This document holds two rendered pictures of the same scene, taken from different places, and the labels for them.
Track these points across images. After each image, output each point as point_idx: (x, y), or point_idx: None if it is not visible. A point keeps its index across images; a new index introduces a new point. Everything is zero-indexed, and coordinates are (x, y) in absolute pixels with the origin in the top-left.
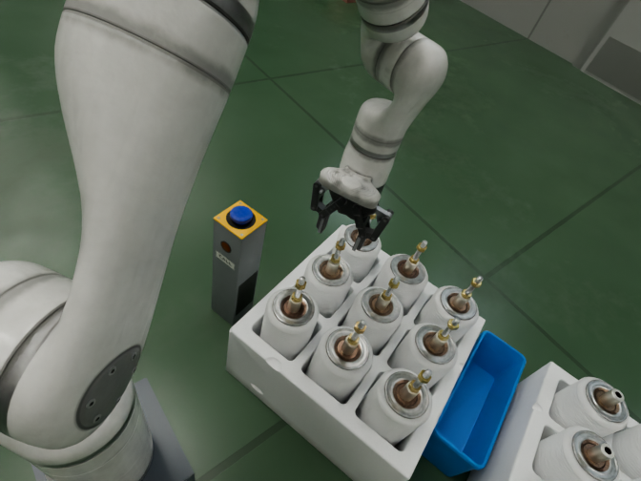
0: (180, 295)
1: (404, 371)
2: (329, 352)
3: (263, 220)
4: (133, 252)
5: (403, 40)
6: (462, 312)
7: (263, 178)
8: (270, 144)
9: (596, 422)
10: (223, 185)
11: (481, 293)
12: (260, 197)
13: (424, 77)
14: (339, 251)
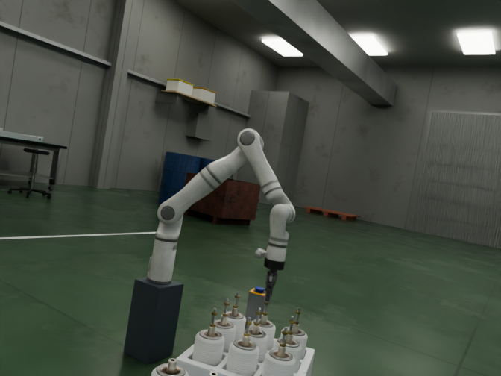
0: None
1: (221, 334)
2: (218, 319)
3: (263, 295)
4: (182, 193)
5: (268, 199)
6: (274, 354)
7: (351, 369)
8: (388, 370)
9: None
10: (326, 356)
11: None
12: (335, 369)
13: (272, 210)
14: (265, 306)
